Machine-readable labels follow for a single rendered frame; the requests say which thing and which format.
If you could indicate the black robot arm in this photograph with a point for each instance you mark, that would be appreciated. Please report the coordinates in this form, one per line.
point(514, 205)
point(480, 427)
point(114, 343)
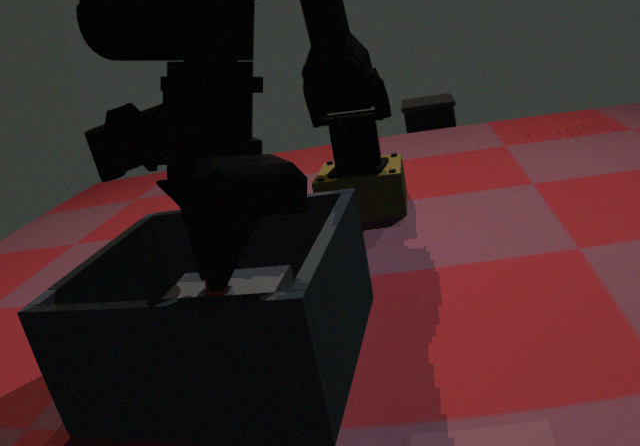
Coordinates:
point(338, 77)

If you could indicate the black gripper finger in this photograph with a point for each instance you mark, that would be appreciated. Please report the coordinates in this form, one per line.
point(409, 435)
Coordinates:
point(179, 192)
point(222, 244)

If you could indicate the red peg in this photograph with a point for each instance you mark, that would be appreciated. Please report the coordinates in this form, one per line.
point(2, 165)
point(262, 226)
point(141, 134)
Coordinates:
point(211, 293)

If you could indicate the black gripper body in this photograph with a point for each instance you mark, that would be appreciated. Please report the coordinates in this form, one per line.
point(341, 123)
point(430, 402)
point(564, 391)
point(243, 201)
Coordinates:
point(230, 177)

